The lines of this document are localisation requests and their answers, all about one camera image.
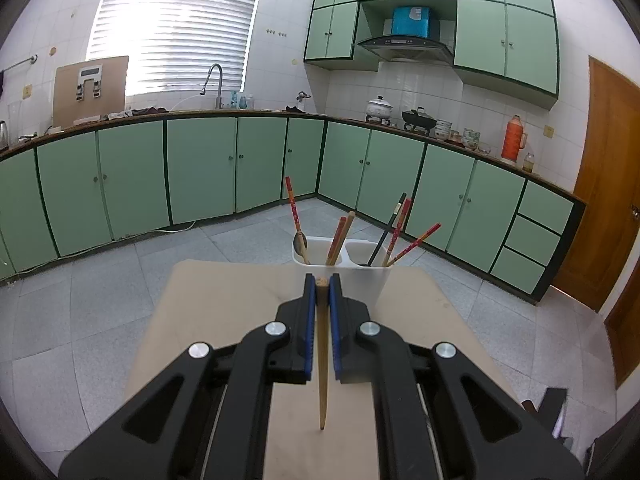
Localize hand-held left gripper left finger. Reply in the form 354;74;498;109
59;272;317;480

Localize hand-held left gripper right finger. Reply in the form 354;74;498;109
327;272;586;480

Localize white utensil holder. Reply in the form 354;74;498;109
291;235;397;311

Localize plain bamboo chopstick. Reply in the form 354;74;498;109
314;274;332;432

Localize red gold-print chopstick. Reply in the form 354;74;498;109
387;222;443;267
325;216;348;266

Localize pair of wooden chopsticks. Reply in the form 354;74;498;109
330;211;357;266

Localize black gold-band chopstick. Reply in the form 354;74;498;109
367;192;408;267

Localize red orange floral chopstick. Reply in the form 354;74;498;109
284;176;312;265
381;198;413;267

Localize metal spoon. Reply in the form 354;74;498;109
292;230;311;265

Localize brown wooden door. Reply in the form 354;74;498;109
604;287;640;388
550;55;640;313

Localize green lower kitchen cabinets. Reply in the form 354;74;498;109
0;110;587;306

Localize green kitchen cabinets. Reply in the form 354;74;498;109
0;110;587;306
304;0;561;111

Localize white cooking pot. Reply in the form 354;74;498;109
365;96;396;122

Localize black wok with lid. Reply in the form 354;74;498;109
401;106;438;131

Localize orange thermos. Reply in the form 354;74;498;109
500;114;528;163

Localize steel kitchen faucet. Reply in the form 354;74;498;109
200;63;224;110

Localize dark rags on counter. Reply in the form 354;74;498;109
102;106;168;121

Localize steel range hood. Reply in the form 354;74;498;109
355;35;453;66

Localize cardboard sheet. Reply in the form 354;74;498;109
52;55;130;128

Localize white window blinds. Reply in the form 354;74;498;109
86;0;268;98

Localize green upper kitchen cabinets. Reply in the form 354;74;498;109
304;0;561;111

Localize metal towel rail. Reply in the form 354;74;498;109
0;54;38;75

